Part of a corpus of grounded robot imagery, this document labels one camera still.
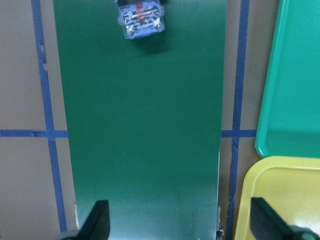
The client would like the yellow plastic tray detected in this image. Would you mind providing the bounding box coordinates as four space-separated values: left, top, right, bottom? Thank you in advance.
234 156 320 240

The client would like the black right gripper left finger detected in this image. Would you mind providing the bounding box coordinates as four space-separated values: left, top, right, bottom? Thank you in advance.
77 200 111 240

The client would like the green plastic tray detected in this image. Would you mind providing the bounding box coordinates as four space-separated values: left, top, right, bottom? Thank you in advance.
255 0 320 158

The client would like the green conveyor belt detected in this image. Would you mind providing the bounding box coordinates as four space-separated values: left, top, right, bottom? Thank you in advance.
53 0 227 240

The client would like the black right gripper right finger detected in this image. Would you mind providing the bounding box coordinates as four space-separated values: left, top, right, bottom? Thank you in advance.
249 197 294 240

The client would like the yellow push button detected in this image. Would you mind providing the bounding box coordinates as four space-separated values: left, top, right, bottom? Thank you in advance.
115 0 165 40

